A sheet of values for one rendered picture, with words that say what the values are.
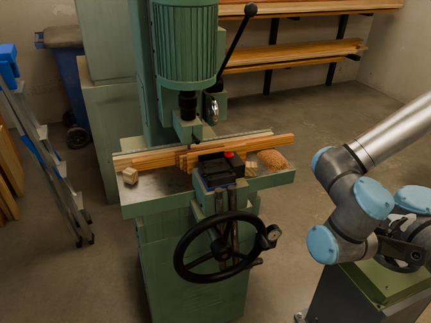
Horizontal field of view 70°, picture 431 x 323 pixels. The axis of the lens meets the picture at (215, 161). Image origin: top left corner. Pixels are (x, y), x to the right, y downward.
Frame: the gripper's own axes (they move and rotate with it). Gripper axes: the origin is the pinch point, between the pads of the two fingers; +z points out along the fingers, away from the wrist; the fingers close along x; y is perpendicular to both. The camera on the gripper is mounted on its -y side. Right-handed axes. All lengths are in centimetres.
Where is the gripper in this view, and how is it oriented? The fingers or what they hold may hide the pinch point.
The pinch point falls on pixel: (414, 241)
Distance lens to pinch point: 106.8
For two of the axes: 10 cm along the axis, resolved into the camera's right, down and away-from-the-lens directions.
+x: -1.3, 9.9, 0.7
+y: -4.8, -1.2, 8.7
